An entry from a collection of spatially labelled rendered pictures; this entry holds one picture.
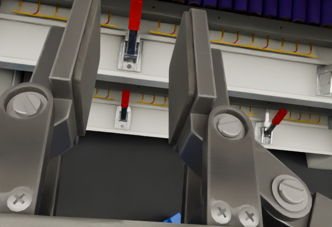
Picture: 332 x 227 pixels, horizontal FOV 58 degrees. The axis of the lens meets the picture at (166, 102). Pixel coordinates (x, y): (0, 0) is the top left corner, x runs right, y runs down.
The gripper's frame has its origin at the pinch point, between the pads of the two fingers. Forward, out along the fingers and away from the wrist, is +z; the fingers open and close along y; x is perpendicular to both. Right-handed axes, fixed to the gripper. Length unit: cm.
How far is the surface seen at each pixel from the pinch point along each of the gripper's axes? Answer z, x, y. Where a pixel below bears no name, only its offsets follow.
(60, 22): 22.5, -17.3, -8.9
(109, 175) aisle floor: 18, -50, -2
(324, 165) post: 22, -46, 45
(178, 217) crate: 8.3, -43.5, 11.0
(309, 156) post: 25, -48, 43
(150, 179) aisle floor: 18, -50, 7
